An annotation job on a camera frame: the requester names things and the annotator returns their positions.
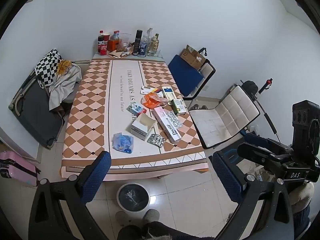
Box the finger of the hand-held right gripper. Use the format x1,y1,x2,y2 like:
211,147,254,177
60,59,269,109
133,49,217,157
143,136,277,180
244,132,293,152
237,142,294,167

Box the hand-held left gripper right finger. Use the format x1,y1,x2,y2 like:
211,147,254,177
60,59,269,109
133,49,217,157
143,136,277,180
211,151,294,240

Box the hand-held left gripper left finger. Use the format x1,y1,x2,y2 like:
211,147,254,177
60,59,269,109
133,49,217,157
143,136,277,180
28,151,118,240

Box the white bin with black liner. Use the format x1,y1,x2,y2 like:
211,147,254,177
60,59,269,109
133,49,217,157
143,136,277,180
116,183,150,212

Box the orange plastic bag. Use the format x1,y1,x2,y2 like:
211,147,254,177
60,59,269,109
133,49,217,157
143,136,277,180
141,92,168,110

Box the person's right forearm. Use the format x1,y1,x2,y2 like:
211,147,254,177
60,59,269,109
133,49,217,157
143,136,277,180
290,182,316,212

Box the blue plastic packet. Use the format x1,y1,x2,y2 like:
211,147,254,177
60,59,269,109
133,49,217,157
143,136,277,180
112,132,135,154

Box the white padded chair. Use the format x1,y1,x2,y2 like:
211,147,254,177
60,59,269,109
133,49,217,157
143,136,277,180
188,84,262,150

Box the checkered printed tablecloth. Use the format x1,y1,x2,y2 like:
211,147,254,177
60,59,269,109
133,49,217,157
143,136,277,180
61,57,209,182

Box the grey fuzzy slipper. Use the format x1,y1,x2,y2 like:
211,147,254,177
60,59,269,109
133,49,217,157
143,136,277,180
142,209,160,223
115,211,131,227

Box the black exercise machine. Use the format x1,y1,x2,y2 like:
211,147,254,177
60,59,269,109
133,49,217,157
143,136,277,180
240,78,280,143

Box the open white carton box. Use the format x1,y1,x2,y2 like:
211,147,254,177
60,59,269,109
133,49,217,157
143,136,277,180
131,115,157,141

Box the silver blister pack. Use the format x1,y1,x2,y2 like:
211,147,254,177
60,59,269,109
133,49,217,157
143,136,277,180
147,134,165,147

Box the small blue white box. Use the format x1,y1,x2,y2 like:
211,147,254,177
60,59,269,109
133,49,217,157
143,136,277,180
127,103,147,117

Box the long white pink box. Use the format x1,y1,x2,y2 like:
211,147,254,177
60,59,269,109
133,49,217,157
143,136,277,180
152,107,182,145

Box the foil pill blister sheet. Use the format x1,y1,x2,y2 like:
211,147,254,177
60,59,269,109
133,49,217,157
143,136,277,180
166,112,182,128

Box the pink suitcase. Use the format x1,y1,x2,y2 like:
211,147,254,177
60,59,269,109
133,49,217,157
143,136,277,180
0,151,40,187

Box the small labelled box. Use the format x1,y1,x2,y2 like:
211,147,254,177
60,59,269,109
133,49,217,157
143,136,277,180
174,99,187,113

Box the grey folding cot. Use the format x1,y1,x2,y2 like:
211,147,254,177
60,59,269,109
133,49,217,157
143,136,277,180
8,69,66,148

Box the grey cloth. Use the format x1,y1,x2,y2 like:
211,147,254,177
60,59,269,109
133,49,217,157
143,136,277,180
48,64,83,111

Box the blue chair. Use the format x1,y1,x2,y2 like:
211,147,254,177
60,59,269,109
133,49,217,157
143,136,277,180
167,54,216,102

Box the white green box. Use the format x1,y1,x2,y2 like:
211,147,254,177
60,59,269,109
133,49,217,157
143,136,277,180
162,86,177,100

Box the cardboard box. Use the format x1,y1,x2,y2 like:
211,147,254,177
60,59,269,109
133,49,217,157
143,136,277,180
180,45,207,71

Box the yellow net bag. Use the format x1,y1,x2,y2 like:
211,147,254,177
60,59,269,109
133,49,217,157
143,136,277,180
56,59,73,76

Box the brown cardboard pieces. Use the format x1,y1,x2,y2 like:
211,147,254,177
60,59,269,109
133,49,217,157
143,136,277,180
107,50,132,59

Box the black white checkered cloth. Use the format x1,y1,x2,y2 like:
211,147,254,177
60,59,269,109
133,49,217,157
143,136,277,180
34,49,63,88

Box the cola bottle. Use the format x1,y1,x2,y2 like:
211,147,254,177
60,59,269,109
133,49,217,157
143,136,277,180
97,30,108,56

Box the orange box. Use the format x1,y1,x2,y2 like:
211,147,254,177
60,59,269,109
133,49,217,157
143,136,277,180
108,39,120,53

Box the clear snack bag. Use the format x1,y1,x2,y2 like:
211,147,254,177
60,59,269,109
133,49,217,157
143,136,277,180
118,38,129,53

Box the blue white bottle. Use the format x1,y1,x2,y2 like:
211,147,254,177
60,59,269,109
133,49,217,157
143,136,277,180
138,38,148,57

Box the black spray can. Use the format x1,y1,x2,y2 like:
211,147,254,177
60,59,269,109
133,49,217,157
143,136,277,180
133,30,143,56

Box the gold glass bottle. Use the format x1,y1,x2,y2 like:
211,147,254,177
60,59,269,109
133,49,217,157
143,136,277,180
150,33,160,56

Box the clear glass bottle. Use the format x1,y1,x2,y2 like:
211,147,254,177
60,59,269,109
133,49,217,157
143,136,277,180
146,28,154,55

